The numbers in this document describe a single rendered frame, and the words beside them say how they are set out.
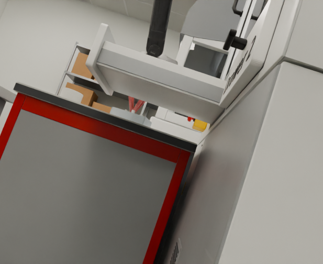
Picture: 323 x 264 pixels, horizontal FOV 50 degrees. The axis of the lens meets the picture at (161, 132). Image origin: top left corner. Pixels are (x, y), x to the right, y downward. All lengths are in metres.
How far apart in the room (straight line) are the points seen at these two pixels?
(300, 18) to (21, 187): 0.90
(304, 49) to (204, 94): 0.43
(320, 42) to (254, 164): 0.15
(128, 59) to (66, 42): 4.89
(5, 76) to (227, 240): 5.60
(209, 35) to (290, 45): 1.47
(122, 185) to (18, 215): 0.32
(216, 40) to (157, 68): 1.07
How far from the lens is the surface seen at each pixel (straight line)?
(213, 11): 1.93
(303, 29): 0.42
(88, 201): 1.05
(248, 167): 0.37
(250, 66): 0.50
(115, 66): 0.83
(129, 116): 1.13
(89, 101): 4.88
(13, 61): 5.89
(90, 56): 0.83
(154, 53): 1.16
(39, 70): 5.69
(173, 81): 0.81
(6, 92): 1.57
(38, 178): 1.09
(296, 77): 0.40
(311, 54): 0.41
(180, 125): 1.73
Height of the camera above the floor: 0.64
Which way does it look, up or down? 7 degrees up
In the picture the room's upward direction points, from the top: 19 degrees clockwise
